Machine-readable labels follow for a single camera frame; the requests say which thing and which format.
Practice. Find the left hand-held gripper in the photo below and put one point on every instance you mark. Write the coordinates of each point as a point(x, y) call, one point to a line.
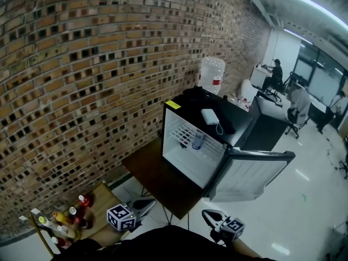
point(121, 217)

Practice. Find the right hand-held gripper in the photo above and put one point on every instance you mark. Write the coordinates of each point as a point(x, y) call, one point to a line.
point(231, 228)

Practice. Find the black mini fridge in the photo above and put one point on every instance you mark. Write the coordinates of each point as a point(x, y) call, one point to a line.
point(242, 175)

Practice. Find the small black object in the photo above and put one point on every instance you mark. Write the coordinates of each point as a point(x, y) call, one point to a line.
point(183, 144)

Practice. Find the clear bottle with blue label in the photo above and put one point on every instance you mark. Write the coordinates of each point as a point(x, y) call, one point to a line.
point(198, 140)

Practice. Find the clear plastic bottle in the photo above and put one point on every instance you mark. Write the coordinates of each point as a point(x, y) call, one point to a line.
point(65, 232)

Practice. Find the white bottle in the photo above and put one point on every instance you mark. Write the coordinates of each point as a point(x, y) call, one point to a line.
point(46, 222)

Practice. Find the person's right forearm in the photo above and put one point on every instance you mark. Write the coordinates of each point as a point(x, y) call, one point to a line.
point(244, 250)

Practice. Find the dark brown side table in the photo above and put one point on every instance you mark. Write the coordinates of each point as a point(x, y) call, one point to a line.
point(157, 178)

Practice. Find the wooden cart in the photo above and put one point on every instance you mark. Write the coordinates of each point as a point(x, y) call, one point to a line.
point(104, 200)

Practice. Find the person's black clothing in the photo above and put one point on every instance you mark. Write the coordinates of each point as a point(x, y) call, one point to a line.
point(163, 246)

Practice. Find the white power bank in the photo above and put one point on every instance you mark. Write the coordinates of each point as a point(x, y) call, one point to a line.
point(209, 116)

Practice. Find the black desk grey top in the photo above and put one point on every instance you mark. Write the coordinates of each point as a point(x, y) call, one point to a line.
point(266, 129)

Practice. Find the yellow sticker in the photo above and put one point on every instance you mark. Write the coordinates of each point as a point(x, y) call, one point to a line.
point(173, 104)

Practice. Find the office chair with jacket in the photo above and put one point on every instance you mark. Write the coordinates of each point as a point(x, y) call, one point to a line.
point(295, 118)

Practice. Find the white plastic bag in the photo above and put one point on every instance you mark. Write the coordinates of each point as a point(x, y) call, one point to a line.
point(248, 88)

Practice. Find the black office chair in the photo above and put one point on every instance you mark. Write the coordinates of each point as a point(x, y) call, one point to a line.
point(274, 92)

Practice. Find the large clear water jug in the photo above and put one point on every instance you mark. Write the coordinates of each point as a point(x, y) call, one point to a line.
point(212, 75)

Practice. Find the grey jacket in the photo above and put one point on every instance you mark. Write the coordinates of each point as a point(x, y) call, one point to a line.
point(300, 103)

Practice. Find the black low desk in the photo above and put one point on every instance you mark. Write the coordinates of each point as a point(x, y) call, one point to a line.
point(320, 117)

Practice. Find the white cabinet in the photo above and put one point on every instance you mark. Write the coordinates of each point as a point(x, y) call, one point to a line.
point(258, 75)

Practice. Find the short ceiling light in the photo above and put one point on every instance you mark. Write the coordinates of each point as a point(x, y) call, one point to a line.
point(297, 35)

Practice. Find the long ceiling light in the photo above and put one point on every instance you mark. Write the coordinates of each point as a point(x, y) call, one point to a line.
point(312, 1)

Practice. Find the white wall outlet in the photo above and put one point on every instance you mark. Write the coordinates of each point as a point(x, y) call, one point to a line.
point(23, 218)
point(35, 211)

